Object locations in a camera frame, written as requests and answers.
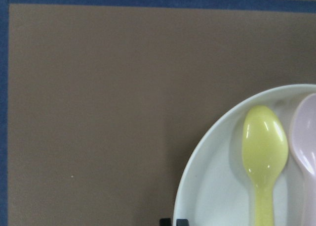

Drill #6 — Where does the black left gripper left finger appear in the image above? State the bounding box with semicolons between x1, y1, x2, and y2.
159;218;171;226

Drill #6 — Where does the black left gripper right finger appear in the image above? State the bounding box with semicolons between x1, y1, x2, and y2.
176;219;189;226

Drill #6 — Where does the white round plate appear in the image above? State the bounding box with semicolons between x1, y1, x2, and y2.
172;84;316;226

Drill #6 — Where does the yellow plastic spoon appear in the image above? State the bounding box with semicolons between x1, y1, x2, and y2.
241;105;289;226

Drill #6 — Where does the pink plastic spoon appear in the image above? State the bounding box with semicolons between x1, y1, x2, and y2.
289;93;316;226

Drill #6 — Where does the brown paper table cover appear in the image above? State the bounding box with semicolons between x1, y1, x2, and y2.
0;0;316;226

